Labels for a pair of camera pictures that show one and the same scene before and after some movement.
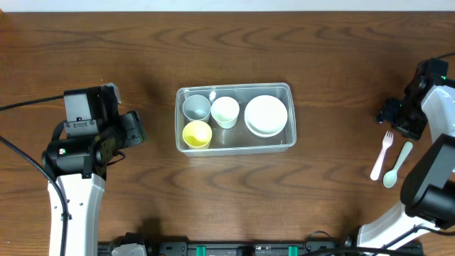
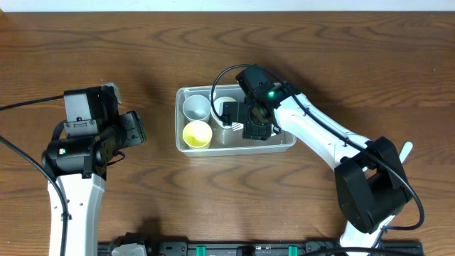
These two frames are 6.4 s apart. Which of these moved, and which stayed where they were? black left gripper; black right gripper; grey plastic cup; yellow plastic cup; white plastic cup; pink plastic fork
Moved: black right gripper; pink plastic fork
Stayed: white plastic cup; grey plastic cup; yellow plastic cup; black left gripper
